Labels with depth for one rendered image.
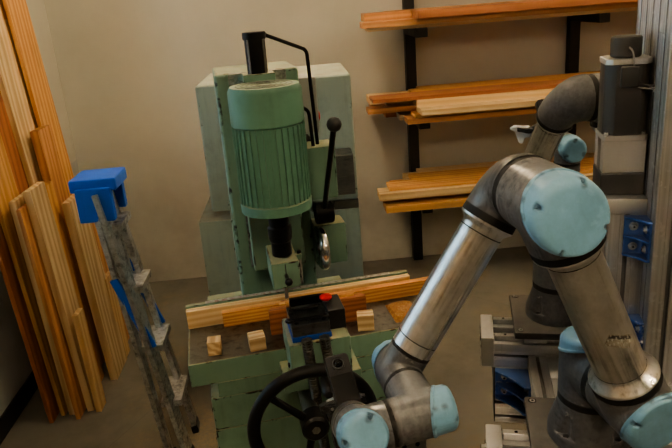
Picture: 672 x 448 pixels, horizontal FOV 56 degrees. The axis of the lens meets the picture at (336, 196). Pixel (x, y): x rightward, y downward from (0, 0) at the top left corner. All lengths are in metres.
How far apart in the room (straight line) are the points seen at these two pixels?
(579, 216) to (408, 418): 0.40
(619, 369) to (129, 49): 3.35
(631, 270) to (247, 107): 0.90
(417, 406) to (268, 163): 0.68
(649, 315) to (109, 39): 3.28
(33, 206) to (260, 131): 1.53
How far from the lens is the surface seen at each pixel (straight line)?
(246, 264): 1.81
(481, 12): 3.45
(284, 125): 1.44
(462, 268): 1.08
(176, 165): 4.03
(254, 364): 1.55
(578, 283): 1.02
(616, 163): 1.41
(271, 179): 1.46
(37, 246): 2.86
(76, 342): 3.03
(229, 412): 1.62
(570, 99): 1.62
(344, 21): 3.85
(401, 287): 1.72
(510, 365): 1.85
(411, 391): 1.06
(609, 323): 1.07
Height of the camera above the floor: 1.69
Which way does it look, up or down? 18 degrees down
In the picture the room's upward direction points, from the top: 4 degrees counter-clockwise
